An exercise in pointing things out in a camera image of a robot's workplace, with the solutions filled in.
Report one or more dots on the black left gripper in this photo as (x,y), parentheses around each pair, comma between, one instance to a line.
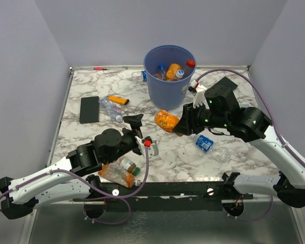
(135,123)

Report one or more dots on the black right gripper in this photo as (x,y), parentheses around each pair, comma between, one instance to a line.
(187,123)

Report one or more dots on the orange bottle front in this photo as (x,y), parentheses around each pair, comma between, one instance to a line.
(166,121)

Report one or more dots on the blue label water bottle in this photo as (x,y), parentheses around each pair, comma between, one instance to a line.
(212,149)

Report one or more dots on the large crushed orange-label bottle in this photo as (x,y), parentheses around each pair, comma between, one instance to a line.
(158,76)

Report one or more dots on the blue cap Pepsi bottle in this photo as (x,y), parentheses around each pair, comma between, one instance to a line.
(161,72)

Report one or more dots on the clear bottle white cap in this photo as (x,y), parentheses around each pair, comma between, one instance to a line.
(178,76)

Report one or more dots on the small orange juice bottle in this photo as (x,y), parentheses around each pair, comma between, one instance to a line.
(171,72)

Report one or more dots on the red cap tea bottle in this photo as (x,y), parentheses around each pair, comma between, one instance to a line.
(188,68)

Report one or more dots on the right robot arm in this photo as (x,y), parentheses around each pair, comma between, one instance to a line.
(218,108)

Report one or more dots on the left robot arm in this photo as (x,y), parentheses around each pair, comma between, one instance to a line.
(72,177)

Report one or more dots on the blue plastic bin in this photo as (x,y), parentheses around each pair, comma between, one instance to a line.
(164,94)

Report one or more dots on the orange utility knife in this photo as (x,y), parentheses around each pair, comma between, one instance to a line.
(118,100)

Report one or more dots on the small clear crushed bottle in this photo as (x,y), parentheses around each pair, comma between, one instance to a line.
(111,109)

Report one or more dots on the green cap bottle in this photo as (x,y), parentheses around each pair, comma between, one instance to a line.
(129,166)

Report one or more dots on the black box left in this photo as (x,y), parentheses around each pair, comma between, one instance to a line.
(89,110)

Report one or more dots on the black box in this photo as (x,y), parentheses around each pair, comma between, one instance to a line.
(89,110)
(226,82)

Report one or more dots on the orange bottle white cap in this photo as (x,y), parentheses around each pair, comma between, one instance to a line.
(118,175)

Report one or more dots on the black box right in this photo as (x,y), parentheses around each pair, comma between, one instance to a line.
(226,82)

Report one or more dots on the red marker pen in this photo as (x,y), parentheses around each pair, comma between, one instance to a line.
(100,69)

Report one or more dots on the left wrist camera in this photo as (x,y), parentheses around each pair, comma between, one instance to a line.
(147,147)

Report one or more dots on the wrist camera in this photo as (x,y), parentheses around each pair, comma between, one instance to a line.
(147,147)
(198,90)

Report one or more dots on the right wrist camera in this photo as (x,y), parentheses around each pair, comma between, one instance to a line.
(198,90)

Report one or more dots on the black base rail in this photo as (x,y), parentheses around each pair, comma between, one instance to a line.
(164,196)

